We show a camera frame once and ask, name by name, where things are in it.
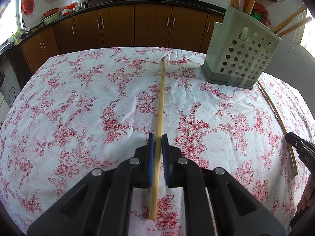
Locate thin dark bamboo chopstick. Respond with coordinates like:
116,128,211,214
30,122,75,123
256,81,298,177

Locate red floral white tablecloth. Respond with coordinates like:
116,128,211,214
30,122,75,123
1,47,314,233

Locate red plastic bag on counter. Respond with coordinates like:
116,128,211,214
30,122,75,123
250,2,271,28

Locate green basin with red bowl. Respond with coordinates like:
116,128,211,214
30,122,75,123
42,8,61,25

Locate red plastic bag on wall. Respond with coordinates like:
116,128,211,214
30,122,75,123
21,0,35,16

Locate green perforated utensil holder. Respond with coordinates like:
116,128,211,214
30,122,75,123
201,7,282,89

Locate brown wooden kitchen cabinets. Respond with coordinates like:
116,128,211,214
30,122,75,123
21,4,224,74

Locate person's right hand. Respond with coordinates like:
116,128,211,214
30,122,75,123
296,175,314,213

